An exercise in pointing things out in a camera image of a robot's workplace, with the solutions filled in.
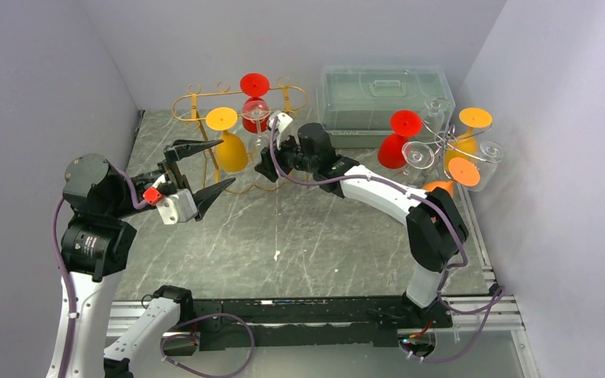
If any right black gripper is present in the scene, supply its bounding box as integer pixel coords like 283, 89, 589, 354
255, 128, 318, 182

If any yellow goblet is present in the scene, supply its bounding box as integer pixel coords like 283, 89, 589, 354
206, 107, 248, 172
444, 107, 492, 165

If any gold wire glass rack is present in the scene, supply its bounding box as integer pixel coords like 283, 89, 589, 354
171, 77, 309, 187

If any red goblet back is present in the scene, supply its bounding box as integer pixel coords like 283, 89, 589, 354
239, 72, 273, 134

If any red goblet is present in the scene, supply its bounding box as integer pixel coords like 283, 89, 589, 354
377, 109, 423, 169
239, 72, 273, 134

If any tall clear flute glass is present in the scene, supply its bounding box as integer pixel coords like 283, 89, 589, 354
402, 141, 435, 187

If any clear stemless glass front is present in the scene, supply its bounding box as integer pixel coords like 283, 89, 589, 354
422, 96, 451, 134

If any silver wire glass rack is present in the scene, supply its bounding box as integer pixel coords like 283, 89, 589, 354
418, 100, 492, 172

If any orange goblet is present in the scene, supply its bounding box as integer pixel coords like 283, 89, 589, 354
422, 157, 481, 198

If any clear ribbed wine glass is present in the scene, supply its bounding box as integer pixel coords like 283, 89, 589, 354
466, 140, 505, 191

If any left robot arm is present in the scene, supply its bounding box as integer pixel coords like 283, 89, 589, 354
47, 139, 231, 377

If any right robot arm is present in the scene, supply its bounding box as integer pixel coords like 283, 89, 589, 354
255, 118, 468, 327

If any clear plastic storage box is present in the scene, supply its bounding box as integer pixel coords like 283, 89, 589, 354
317, 65, 455, 149

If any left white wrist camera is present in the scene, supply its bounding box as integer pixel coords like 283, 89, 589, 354
155, 189, 199, 225

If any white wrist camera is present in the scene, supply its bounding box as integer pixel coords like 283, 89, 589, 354
268, 110, 294, 150
155, 189, 199, 225

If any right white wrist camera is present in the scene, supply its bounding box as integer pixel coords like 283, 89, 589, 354
268, 110, 294, 150

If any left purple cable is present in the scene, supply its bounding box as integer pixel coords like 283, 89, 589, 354
51, 166, 255, 378

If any purple cable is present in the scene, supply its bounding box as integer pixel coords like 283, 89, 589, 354
51, 166, 255, 378
268, 115, 506, 365

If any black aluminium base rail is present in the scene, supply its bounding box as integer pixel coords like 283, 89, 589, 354
92, 295, 525, 351

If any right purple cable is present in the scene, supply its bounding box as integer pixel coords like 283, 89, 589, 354
268, 115, 506, 365

